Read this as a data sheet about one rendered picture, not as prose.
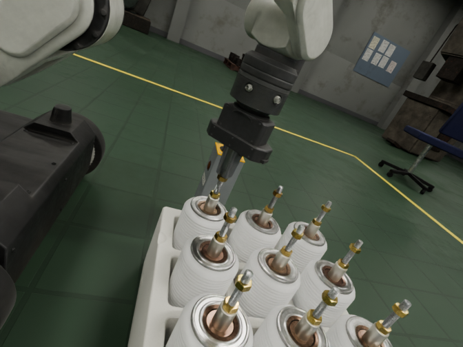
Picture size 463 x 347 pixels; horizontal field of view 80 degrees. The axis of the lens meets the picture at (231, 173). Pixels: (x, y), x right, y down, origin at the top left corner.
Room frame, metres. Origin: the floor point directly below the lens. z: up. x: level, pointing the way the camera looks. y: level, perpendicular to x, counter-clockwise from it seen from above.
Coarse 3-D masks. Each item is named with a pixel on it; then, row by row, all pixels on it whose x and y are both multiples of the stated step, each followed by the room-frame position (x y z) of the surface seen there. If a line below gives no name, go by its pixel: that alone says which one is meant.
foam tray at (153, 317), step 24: (168, 216) 0.48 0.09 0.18; (168, 240) 0.41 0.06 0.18; (144, 264) 0.48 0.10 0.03; (168, 264) 0.36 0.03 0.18; (240, 264) 0.43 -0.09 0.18; (144, 288) 0.36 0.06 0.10; (168, 288) 0.31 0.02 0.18; (144, 312) 0.29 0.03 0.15; (168, 312) 0.28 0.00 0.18; (144, 336) 0.23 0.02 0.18; (168, 336) 0.27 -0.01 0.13
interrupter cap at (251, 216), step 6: (252, 210) 0.52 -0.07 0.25; (258, 210) 0.53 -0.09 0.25; (246, 216) 0.49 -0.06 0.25; (252, 216) 0.50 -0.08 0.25; (258, 216) 0.51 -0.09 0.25; (252, 222) 0.48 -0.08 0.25; (270, 222) 0.51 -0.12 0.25; (276, 222) 0.52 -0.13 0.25; (258, 228) 0.47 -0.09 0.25; (264, 228) 0.48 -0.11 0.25; (270, 228) 0.49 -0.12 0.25; (276, 228) 0.50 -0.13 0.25; (270, 234) 0.47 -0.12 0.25
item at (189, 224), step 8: (184, 208) 0.44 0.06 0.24; (184, 216) 0.43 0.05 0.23; (192, 216) 0.42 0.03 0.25; (176, 224) 0.45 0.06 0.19; (184, 224) 0.42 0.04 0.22; (192, 224) 0.42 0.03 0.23; (200, 224) 0.41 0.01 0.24; (208, 224) 0.42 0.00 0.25; (216, 224) 0.43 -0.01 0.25; (176, 232) 0.43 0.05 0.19; (184, 232) 0.42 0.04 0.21; (192, 232) 0.41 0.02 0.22; (200, 232) 0.42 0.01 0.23; (208, 232) 0.42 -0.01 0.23; (176, 240) 0.43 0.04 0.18; (184, 240) 0.42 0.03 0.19; (176, 248) 0.42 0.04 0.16
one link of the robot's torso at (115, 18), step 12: (96, 0) 0.42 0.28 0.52; (108, 0) 0.44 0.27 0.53; (120, 0) 0.52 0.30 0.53; (96, 12) 0.43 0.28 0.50; (108, 12) 0.43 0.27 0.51; (120, 12) 0.51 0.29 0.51; (96, 24) 0.43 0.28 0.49; (108, 24) 0.44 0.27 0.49; (120, 24) 0.53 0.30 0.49; (84, 36) 0.42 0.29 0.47; (96, 36) 0.42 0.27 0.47; (108, 36) 0.49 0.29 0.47; (72, 48) 0.42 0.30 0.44; (84, 48) 0.43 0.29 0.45
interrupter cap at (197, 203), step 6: (198, 198) 0.48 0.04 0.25; (204, 198) 0.49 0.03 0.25; (192, 204) 0.45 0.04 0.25; (198, 204) 0.46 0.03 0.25; (204, 204) 0.47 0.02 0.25; (222, 204) 0.49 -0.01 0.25; (198, 210) 0.44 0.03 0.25; (204, 210) 0.45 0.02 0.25; (216, 210) 0.47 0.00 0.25; (222, 210) 0.47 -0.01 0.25; (204, 216) 0.43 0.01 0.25; (210, 216) 0.44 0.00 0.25; (216, 216) 0.44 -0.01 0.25; (222, 216) 0.45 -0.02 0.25
